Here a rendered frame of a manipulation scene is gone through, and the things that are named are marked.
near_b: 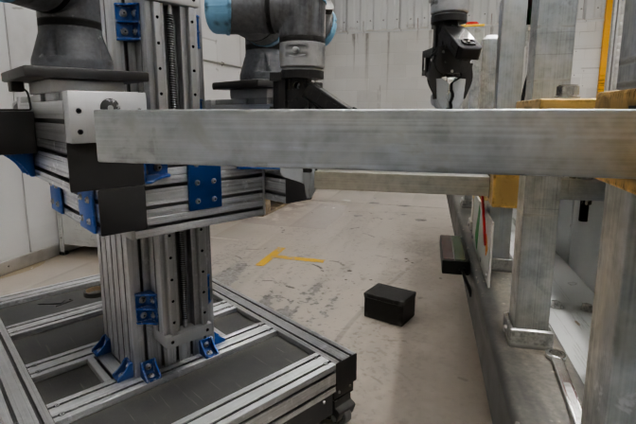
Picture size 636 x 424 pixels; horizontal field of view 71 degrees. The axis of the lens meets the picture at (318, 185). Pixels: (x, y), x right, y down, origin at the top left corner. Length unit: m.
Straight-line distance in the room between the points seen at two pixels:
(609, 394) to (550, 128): 0.16
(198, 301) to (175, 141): 1.11
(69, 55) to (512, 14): 0.79
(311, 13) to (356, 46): 8.19
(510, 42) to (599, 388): 0.55
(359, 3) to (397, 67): 1.41
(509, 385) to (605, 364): 0.20
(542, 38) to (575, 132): 0.30
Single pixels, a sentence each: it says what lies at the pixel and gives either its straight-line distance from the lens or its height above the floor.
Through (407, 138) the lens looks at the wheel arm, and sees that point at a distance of 0.22.
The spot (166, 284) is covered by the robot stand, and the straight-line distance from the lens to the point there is 1.28.
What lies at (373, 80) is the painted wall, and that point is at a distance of 8.80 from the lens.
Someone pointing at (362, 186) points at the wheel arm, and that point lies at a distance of 0.74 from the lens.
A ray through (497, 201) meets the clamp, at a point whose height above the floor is 0.83.
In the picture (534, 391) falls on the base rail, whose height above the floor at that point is 0.70.
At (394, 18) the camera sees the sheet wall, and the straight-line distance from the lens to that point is 8.90.
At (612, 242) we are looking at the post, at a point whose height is 0.89.
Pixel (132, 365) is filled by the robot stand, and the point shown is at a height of 0.26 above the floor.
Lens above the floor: 0.96
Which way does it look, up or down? 9 degrees down
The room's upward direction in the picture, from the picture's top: straight up
